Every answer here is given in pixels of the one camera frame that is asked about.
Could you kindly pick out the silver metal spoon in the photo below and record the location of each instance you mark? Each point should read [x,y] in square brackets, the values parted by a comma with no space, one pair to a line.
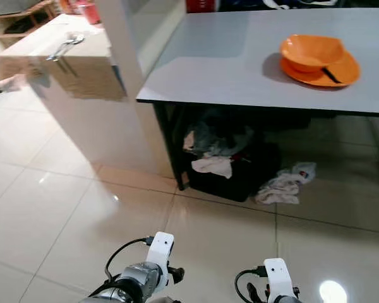
[76,40]

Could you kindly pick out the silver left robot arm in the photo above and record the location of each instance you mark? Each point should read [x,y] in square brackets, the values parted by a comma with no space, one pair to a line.
[136,281]

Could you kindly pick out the white printed crumpled cloth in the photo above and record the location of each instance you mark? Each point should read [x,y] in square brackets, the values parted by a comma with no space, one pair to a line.
[281,189]

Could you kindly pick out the plain white cloth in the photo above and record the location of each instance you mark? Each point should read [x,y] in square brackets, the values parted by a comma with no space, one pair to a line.
[215,166]

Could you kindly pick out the black storage bin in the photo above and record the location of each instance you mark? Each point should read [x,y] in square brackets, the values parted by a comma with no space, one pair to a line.
[240,178]

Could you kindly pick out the grey crumpled cloth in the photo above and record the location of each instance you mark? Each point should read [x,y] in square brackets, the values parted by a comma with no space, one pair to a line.
[218,136]

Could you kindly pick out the white counter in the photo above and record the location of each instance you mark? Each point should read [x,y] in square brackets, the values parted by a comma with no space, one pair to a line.
[95,132]

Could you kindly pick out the beige woven placemat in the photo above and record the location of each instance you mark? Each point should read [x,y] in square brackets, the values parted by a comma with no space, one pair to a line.
[82,72]

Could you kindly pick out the orange plate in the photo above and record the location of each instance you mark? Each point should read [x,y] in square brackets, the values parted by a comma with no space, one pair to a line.
[348,72]

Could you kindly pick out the orange bowl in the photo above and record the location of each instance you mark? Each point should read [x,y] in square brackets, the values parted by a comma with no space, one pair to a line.
[309,50]

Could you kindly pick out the silver metal fork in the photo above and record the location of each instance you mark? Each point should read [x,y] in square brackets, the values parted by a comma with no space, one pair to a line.
[62,45]

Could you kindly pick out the red box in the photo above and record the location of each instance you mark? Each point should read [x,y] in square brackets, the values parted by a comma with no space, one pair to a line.
[202,5]

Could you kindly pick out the red plastic cup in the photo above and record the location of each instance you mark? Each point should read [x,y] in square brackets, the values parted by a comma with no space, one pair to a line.
[88,11]

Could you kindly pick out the wooden shelf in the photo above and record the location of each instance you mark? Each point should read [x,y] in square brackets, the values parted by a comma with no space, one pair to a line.
[25,12]

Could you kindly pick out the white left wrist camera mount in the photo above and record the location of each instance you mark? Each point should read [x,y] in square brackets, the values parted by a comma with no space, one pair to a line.
[160,249]

